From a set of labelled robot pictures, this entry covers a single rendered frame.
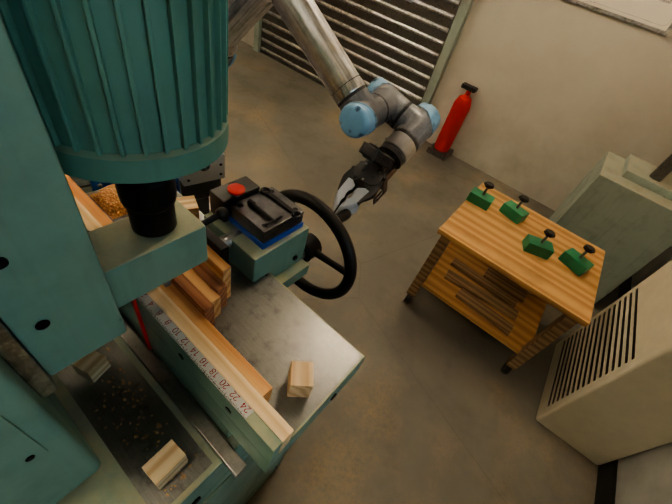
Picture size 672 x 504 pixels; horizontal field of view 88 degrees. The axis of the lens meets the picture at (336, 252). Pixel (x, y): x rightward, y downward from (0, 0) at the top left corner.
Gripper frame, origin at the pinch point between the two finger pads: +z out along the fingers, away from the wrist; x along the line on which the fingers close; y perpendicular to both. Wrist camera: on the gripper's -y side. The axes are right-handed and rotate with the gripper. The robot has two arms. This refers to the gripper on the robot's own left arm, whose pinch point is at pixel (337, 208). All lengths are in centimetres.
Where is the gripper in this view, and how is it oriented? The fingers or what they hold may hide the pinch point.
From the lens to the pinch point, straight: 79.8
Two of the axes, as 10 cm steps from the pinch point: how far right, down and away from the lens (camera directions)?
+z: -6.6, 7.3, -1.8
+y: 1.2, 3.5, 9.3
